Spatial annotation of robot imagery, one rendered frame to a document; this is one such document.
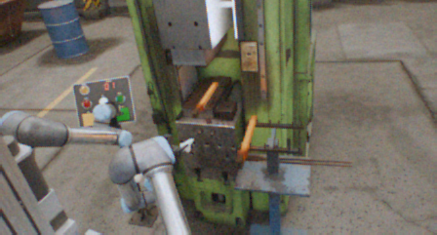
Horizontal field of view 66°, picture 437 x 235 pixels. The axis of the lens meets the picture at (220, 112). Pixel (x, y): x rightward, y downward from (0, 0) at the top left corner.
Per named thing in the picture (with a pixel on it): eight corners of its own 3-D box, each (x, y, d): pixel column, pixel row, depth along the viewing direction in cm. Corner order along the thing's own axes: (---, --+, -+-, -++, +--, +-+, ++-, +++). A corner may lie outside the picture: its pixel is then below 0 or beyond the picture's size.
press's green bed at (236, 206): (244, 230, 245) (239, 182, 221) (196, 221, 257) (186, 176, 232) (259, 178, 289) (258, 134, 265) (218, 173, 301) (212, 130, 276)
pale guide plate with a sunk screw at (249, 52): (258, 71, 194) (256, 43, 185) (242, 71, 197) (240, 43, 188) (258, 69, 195) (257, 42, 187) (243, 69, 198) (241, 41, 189)
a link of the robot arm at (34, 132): (40, 120, 117) (136, 128, 160) (21, 114, 122) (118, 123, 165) (33, 153, 117) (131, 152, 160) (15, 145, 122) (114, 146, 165)
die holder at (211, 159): (240, 183, 221) (233, 127, 197) (185, 176, 232) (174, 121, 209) (258, 134, 265) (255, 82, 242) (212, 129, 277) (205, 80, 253)
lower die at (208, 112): (214, 119, 206) (212, 107, 202) (183, 116, 213) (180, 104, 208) (232, 87, 240) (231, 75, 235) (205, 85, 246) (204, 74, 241)
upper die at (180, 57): (206, 65, 188) (203, 49, 183) (173, 64, 194) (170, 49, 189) (227, 38, 221) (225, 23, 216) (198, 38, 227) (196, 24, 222)
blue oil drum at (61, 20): (78, 58, 589) (60, 7, 543) (49, 58, 602) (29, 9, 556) (96, 45, 638) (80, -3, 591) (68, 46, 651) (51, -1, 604)
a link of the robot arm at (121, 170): (102, 176, 118) (126, 220, 158) (134, 166, 121) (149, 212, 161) (96, 148, 124) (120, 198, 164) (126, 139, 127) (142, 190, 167)
